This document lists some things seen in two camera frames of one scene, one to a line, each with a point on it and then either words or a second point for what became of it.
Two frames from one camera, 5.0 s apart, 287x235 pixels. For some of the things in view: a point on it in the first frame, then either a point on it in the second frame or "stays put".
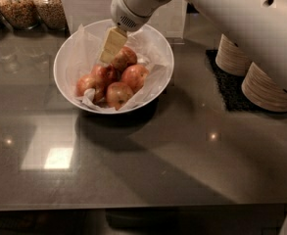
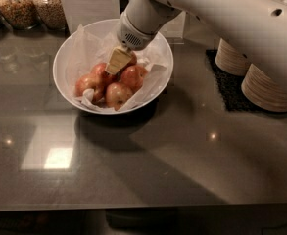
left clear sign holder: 86,3 stays put
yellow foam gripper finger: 116,39 -> 118,61
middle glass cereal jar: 18,6 stays put
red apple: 107,74 stays put
